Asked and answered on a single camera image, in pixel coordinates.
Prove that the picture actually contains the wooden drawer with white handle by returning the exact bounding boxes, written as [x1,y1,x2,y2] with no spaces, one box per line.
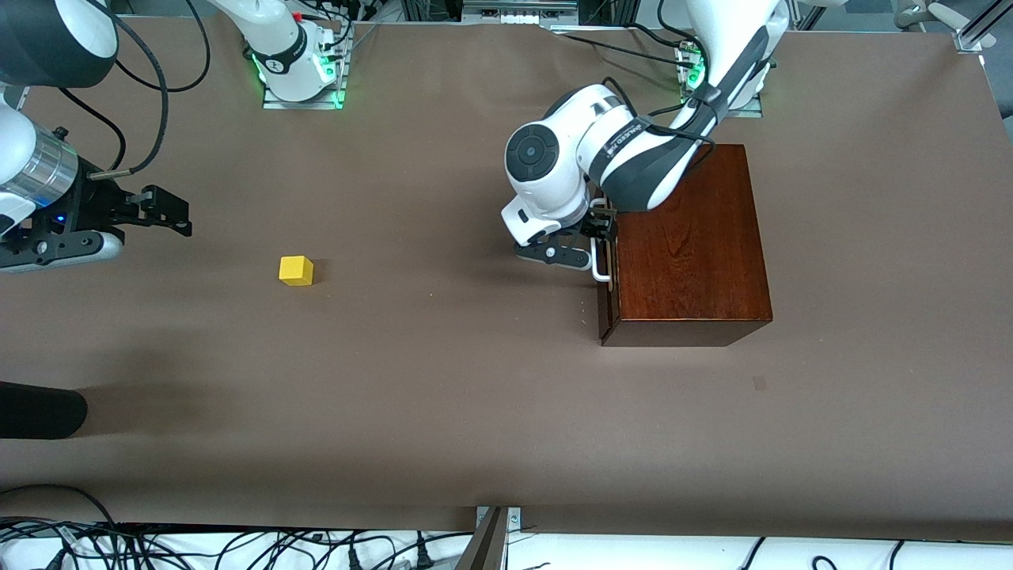
[590,236,619,346]

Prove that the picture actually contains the grey metal post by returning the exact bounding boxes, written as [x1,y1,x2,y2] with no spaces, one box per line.
[455,507,509,570]

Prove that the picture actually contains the black cable on table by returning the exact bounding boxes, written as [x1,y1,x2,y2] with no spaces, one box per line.
[554,24,697,69]

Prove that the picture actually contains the aluminium frame rail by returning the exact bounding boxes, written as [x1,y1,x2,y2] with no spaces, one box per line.
[461,0,580,25]

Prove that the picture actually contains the dark wooden drawer cabinet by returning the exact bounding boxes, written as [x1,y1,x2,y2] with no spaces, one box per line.
[605,143,774,348]

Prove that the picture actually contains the looping black cable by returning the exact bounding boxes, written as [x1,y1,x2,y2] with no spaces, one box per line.
[0,484,121,530]

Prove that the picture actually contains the beige chair part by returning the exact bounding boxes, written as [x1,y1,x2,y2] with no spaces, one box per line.
[894,0,976,32]

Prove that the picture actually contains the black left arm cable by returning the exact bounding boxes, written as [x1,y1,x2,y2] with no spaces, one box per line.
[600,75,718,172]

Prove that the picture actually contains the tangled black cables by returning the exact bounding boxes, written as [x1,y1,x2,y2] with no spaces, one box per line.
[0,519,476,570]

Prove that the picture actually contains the black cylindrical object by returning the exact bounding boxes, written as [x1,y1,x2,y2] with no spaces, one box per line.
[0,382,89,441]

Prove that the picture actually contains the silver bracket plate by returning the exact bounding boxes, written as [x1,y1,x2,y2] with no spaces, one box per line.
[476,507,522,534]

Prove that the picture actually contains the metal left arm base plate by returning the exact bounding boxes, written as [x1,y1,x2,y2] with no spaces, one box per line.
[680,44,765,119]

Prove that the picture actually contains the brown table cover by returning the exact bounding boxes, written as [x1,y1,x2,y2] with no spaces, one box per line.
[0,16,1013,544]

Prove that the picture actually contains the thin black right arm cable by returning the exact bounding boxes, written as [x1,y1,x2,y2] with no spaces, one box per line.
[59,87,128,172]

